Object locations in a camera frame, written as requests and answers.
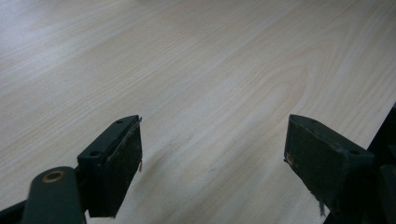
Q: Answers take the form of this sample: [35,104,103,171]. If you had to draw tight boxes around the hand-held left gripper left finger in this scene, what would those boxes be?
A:
[77,115,144,218]

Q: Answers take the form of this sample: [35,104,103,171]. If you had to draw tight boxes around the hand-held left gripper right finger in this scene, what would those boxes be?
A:
[283,114,375,216]

